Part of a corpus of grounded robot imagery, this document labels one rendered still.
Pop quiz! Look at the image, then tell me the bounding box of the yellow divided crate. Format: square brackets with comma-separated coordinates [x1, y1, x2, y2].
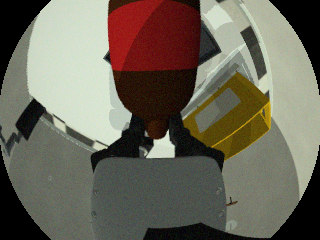
[183, 72, 271, 161]

